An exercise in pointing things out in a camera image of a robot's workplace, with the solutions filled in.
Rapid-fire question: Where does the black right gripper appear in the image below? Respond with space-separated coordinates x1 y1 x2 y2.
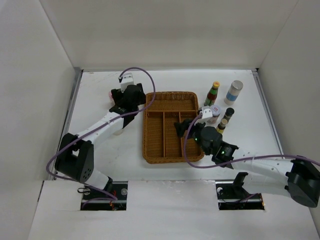
174 117 211 156

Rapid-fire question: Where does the pink cap spice jar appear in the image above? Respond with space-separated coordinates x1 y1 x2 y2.
108 91 113 101

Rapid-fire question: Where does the white lid red label jar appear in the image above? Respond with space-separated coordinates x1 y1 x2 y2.
207 104 221 124

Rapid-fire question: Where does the yellow label oil bottle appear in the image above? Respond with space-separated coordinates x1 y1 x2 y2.
216 118 228 134

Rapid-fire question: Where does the green label sauce bottle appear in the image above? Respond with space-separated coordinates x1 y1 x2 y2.
204 81 220 106

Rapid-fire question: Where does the black cap spice grinder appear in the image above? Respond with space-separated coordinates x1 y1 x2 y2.
223 107 235 123

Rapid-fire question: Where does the blue label salt shaker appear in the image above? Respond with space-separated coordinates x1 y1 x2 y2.
224 80 244 106

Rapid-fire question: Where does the black top salt grinder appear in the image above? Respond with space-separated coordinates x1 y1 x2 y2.
113 128 124 136

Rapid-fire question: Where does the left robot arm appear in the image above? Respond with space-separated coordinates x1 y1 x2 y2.
54 83 146 200

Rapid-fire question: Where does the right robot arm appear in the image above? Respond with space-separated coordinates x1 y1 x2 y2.
173 119 320 208

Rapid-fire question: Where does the brown wicker tray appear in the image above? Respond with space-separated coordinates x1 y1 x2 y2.
142 91 199 164

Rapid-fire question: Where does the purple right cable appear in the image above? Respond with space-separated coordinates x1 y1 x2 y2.
183 113 320 169

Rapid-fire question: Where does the purple cable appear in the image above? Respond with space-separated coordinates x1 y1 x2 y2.
183 113 320 169
46 66 157 210

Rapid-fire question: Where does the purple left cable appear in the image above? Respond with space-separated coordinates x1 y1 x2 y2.
46 66 157 210

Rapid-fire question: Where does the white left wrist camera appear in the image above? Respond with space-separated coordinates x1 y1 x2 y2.
118 72 134 92

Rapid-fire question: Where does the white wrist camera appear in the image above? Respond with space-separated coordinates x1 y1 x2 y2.
118 72 134 92
197 106 213 123

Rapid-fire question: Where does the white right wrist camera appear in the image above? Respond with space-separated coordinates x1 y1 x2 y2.
197 106 213 123

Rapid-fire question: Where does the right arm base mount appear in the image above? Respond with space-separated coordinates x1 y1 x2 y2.
215 172 265 211

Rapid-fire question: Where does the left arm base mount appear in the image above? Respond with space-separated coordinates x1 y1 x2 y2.
77 181 129 211

